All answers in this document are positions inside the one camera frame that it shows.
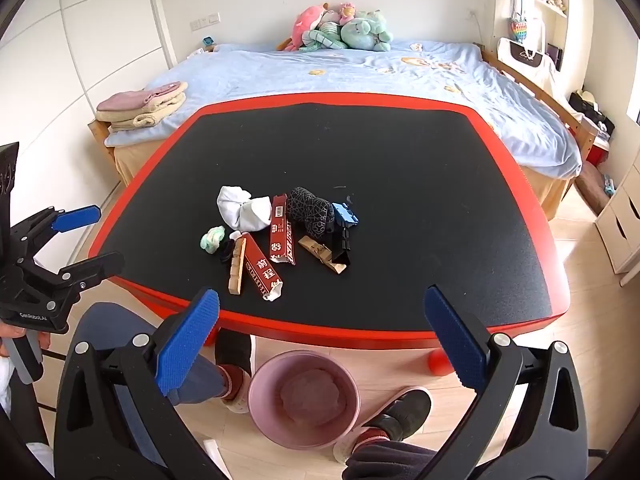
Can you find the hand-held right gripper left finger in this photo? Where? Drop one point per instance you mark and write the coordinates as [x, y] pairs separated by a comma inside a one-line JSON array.
[[187, 345]]

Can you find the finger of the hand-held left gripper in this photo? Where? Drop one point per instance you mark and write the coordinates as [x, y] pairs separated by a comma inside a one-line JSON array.
[[90, 270], [75, 217]]

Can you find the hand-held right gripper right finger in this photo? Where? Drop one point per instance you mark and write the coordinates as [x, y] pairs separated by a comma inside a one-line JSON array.
[[455, 340]]

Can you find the wooden clothespin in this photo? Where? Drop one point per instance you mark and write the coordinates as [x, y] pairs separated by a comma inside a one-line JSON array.
[[235, 275]]

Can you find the red paper wrapper Chinese text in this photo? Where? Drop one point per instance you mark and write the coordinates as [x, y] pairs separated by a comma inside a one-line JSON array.
[[260, 270]]

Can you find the green white tissue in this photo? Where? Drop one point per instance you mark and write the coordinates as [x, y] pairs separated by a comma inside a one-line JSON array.
[[212, 240]]

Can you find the black small box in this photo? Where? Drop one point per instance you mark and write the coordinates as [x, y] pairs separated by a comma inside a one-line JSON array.
[[342, 247]]

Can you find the pink waste bin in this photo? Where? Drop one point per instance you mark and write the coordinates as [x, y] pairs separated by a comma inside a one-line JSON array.
[[300, 437]]

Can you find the white cloth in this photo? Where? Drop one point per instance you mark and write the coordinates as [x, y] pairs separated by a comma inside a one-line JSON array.
[[240, 205]]

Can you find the blue plastic block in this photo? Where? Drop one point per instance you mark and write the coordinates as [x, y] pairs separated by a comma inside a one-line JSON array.
[[346, 215]]

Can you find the black patterned sock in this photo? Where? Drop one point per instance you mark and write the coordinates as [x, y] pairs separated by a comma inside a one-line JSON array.
[[310, 210]]

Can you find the person's left hand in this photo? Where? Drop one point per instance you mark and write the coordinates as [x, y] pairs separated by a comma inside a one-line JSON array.
[[9, 332]]

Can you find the person's left leg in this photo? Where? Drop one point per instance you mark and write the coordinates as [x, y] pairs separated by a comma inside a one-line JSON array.
[[115, 322]]

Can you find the person's leg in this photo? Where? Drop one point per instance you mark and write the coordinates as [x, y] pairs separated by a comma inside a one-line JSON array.
[[115, 322], [385, 460]]

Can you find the person's left slipper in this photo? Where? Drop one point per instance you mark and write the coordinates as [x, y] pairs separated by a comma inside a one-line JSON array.
[[235, 385]]

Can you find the person's slipper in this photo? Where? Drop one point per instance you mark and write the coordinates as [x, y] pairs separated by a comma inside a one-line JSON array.
[[235, 385], [400, 407]]

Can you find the person's right slipper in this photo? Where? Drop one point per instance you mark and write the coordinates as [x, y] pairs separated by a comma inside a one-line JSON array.
[[400, 407]]

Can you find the beige folded blanket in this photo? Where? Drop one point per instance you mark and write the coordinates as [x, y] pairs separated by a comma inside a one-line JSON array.
[[145, 117]]

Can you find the pink folded cloth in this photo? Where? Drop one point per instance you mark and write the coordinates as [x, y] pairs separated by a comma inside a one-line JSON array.
[[140, 97]]

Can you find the person's right leg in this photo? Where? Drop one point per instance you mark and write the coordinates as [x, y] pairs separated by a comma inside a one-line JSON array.
[[385, 460]]

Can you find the white drawer cabinet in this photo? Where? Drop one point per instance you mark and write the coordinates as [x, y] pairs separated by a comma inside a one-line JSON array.
[[625, 230]]

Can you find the small blue object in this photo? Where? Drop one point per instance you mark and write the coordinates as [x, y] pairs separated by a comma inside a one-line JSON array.
[[208, 41]]

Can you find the black bag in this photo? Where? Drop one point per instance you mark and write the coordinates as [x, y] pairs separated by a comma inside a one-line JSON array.
[[587, 110]]

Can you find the bed with blue sheet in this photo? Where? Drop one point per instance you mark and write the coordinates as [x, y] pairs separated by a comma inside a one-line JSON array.
[[350, 70]]

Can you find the white tote bag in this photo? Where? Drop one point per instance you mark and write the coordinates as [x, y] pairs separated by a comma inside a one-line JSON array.
[[525, 57]]

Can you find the pink plush toy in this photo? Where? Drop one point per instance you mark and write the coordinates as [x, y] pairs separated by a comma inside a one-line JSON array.
[[307, 22]]

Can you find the striped green white plush toy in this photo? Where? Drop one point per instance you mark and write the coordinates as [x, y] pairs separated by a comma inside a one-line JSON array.
[[325, 35]]

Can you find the colourful knitted bag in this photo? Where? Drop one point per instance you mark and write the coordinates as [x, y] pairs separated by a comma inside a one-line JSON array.
[[518, 29]]

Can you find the small doll with pink hat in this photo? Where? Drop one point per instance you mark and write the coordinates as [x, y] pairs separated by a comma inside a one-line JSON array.
[[346, 10]]

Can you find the white wall switch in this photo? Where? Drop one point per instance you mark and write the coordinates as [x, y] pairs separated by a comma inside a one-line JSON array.
[[205, 22]]

